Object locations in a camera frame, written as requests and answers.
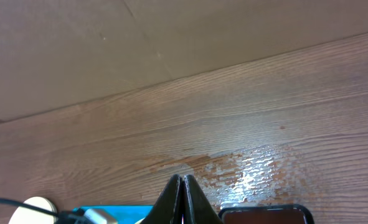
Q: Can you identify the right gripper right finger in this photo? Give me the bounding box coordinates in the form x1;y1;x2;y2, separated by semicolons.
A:
183;175;223;224

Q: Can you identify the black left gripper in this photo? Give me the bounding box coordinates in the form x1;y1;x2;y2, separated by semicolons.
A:
54;208;93;224

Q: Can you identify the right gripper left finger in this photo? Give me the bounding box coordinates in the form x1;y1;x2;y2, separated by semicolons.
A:
141;174;183;224

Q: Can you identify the yellow plate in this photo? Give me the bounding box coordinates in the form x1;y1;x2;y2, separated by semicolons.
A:
9;197;57;224

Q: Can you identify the blue plastic tray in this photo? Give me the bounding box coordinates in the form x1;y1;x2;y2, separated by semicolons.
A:
74;205;153;224

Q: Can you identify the black water tray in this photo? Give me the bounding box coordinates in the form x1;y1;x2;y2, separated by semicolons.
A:
219;204;314;224

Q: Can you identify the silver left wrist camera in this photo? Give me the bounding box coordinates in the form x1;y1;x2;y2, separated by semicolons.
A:
83;208;118;224

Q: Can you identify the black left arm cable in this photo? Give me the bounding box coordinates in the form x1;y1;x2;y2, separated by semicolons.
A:
0;197;60;218

